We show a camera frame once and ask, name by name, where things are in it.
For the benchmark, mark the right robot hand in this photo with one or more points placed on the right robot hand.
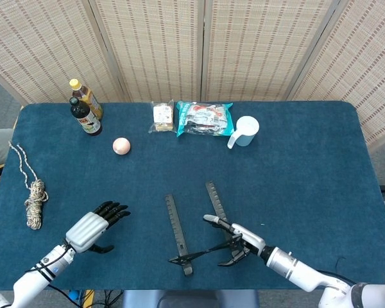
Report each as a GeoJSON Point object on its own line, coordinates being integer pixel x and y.
{"type": "Point", "coordinates": [250, 240]}

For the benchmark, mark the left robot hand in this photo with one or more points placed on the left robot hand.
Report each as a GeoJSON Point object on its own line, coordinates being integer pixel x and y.
{"type": "Point", "coordinates": [83, 232]}

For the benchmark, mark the grey notched plastic rack frame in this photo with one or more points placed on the grey notched plastic rack frame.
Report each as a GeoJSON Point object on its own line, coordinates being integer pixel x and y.
{"type": "Point", "coordinates": [175, 221]}

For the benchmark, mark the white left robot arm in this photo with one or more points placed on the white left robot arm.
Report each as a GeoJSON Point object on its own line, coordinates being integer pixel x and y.
{"type": "Point", "coordinates": [35, 279]}

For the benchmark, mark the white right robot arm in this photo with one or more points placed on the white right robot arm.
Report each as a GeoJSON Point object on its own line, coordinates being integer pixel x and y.
{"type": "Point", "coordinates": [301, 272]}

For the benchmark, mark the blue round floor object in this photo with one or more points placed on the blue round floor object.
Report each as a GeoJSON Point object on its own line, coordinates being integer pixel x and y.
{"type": "Point", "coordinates": [73, 294]}

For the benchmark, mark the blue table cloth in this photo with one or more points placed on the blue table cloth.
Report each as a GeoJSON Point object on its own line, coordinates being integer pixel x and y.
{"type": "Point", "coordinates": [276, 176]}

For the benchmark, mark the blue-gray chair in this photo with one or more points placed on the blue-gray chair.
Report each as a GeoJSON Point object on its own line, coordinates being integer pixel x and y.
{"type": "Point", "coordinates": [192, 298]}

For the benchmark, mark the pale pink ball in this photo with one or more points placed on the pale pink ball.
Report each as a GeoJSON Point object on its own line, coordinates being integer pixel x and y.
{"type": "Point", "coordinates": [121, 146]}

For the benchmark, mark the dark sauce bottle black cap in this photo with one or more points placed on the dark sauce bottle black cap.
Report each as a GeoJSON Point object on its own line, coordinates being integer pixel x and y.
{"type": "Point", "coordinates": [86, 123]}

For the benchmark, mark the tea bottle yellow cap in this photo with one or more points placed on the tea bottle yellow cap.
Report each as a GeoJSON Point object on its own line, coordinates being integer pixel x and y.
{"type": "Point", "coordinates": [93, 102]}

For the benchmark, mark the teal snack bag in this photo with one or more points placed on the teal snack bag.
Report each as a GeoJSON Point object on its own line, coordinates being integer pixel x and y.
{"type": "Point", "coordinates": [202, 118]}

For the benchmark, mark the clear bag of sandwich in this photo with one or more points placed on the clear bag of sandwich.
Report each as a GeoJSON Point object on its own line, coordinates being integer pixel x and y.
{"type": "Point", "coordinates": [163, 115]}

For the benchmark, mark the woven bamboo folding screen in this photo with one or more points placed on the woven bamboo folding screen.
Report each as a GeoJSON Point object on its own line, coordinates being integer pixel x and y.
{"type": "Point", "coordinates": [160, 48]}

